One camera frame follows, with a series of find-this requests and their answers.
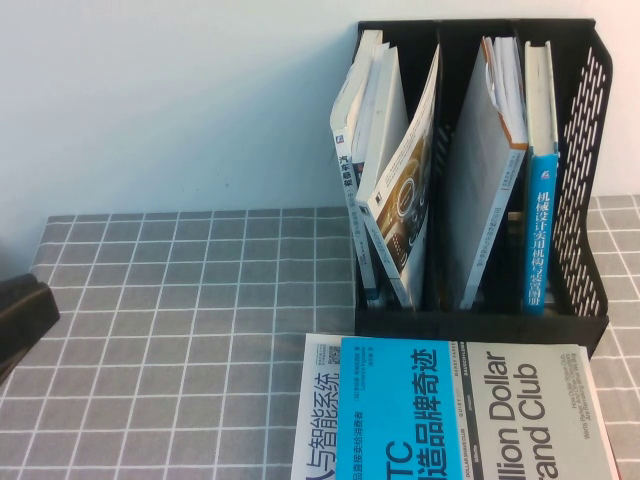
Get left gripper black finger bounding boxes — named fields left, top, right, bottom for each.
left=0, top=272, right=48, bottom=301
left=0, top=285, right=62, bottom=386

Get white self-driving vehicle book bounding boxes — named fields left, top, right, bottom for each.
left=359, top=43, right=442, bottom=310

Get white intelligent systems book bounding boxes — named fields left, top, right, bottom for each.
left=289, top=332, right=347, bottom=480

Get white car suspension book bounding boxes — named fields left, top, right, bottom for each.
left=329, top=29, right=386, bottom=307

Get mobile robot book blue spine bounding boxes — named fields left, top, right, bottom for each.
left=349, top=42, right=409, bottom=175

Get white book orange spine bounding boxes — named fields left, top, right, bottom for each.
left=447, top=34, right=530, bottom=309

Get black mesh plastic book stand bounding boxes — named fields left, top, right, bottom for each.
left=353, top=18, right=614, bottom=361

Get Billion Dollar Brand Club book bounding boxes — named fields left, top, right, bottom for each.
left=334, top=335, right=622, bottom=480

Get grey checked tablecloth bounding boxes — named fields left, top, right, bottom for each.
left=0, top=194, right=640, bottom=480

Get blue mechanical design handbook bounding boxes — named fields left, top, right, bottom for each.
left=522, top=39, right=560, bottom=315

